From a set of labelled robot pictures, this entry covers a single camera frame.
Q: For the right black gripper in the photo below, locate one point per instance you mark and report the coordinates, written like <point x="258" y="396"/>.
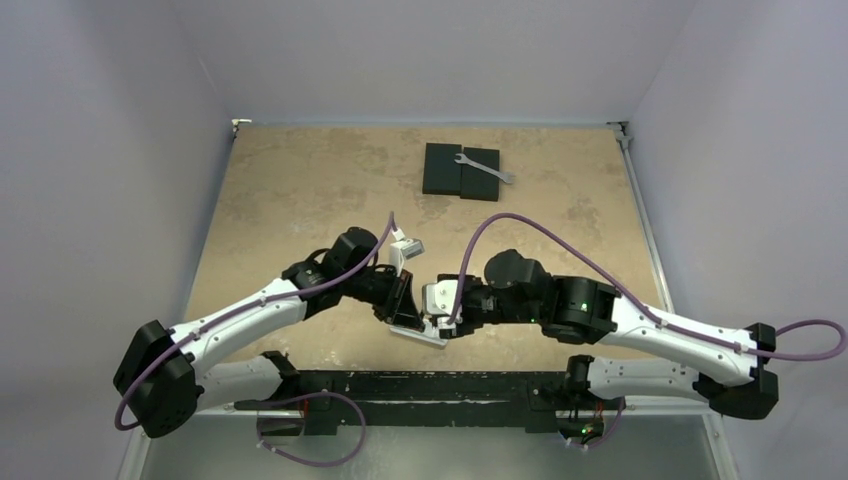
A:
<point x="460" y="307"/>

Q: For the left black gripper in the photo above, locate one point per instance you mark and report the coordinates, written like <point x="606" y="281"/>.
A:
<point x="398" y="306"/>

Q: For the white remote control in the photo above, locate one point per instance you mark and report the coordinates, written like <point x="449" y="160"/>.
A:
<point x="424" y="336"/>

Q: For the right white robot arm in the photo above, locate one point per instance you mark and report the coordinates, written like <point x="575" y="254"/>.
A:
<point x="684" y="358"/>

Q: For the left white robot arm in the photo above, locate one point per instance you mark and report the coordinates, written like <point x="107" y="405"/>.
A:
<point x="168" y="374"/>

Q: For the right black foam block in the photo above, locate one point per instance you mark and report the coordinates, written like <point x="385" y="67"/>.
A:
<point x="477" y="184"/>

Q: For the black foam block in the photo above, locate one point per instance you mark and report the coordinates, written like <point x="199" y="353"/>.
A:
<point x="477" y="184"/>
<point x="442" y="175"/>

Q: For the silver wrench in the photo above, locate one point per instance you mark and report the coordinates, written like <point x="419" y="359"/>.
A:
<point x="505" y="177"/>

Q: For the left black foam block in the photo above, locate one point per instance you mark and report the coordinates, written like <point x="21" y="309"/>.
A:
<point x="442" y="175"/>

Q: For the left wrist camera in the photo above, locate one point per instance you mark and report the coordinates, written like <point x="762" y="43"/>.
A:
<point x="402" y="249"/>

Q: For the aluminium frame rail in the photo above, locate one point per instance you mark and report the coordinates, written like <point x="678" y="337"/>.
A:
<point x="716" y="446"/>

